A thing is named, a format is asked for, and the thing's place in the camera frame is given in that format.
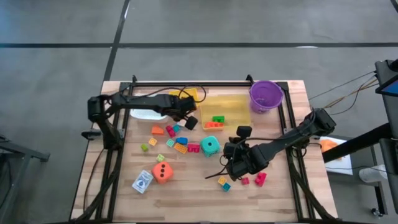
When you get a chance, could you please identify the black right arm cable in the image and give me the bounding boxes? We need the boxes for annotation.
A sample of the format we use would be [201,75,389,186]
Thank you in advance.
[204,136,312,180]

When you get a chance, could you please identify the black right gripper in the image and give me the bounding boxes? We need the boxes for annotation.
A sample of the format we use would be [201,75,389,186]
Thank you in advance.
[223,139,253,182]

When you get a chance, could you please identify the orange object on side table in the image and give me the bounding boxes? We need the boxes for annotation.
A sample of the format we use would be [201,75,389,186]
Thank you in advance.
[320,139,339,154]

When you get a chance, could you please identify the brown hanging cable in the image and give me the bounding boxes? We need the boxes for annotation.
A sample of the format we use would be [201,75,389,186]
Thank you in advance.
[82,147,105,215]

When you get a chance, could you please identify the translucent yellow plastic bin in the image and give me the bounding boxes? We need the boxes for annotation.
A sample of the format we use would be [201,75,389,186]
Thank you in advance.
[200,94,252,131]

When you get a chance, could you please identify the black monitor stand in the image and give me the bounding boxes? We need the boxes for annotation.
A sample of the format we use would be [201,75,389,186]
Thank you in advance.
[322,58,398,216]

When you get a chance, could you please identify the grey metal stand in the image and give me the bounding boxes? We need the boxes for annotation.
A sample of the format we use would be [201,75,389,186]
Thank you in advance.
[0,133,50,224]

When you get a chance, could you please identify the yellow and black cable bundle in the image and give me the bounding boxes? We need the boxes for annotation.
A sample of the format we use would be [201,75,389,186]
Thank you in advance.
[309,70,379,116]

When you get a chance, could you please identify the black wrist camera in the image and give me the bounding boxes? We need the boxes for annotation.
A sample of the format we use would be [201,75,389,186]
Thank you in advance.
[236,125,253,138]
[184,115,199,131]

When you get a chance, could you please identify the amber long toy block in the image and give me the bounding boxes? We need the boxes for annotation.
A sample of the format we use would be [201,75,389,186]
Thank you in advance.
[174,142,188,155]

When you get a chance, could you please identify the teal foam die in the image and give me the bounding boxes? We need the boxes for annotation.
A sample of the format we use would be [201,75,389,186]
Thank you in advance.
[200,135,221,158]

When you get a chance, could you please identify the blue playing card box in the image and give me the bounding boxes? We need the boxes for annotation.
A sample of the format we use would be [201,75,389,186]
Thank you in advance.
[131,169,154,194]

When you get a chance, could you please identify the white plastic bin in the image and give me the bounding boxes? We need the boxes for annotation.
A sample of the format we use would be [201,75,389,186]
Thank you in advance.
[129,108,170,123]

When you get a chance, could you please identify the red stepped toy block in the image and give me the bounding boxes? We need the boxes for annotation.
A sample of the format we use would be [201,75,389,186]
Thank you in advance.
[254,172,267,187]

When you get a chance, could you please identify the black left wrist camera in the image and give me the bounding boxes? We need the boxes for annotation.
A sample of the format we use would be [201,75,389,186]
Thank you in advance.
[184,115,199,131]

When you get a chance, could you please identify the yellow slotted plastic basket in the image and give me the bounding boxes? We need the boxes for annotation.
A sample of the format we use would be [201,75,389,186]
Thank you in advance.
[169,87,200,108]

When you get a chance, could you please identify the white side table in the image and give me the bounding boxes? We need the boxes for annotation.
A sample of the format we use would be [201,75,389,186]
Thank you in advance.
[319,135,354,175]

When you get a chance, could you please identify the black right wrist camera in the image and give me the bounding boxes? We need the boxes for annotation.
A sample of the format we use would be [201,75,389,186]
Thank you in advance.
[236,125,253,138]

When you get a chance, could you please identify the purple monster face bucket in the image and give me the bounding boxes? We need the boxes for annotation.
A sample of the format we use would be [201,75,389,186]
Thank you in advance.
[248,80,284,114]

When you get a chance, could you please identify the white object on floor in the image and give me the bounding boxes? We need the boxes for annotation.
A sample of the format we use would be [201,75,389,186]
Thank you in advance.
[359,164,389,184]

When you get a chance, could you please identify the blue lit screen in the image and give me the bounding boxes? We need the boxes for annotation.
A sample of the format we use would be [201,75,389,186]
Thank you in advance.
[375,79,398,96]

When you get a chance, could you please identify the orange foam die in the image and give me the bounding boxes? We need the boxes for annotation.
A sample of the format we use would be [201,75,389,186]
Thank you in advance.
[151,161,174,185]

